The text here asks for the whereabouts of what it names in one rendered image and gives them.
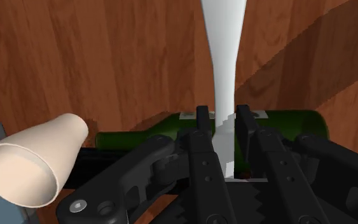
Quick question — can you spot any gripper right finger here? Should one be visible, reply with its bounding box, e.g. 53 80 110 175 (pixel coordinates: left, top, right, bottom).
235 104 358 224

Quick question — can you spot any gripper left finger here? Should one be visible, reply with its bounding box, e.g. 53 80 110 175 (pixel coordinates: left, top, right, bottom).
56 105 238 224

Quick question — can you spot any white long-handled utensil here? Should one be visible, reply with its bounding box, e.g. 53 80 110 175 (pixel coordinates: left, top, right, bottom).
200 0 247 180

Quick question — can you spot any dark green glass bottle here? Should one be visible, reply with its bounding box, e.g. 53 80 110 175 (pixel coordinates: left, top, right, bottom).
95 109 331 178

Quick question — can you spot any cream paper cup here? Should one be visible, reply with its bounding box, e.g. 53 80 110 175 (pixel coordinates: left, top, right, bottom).
0 113 90 209

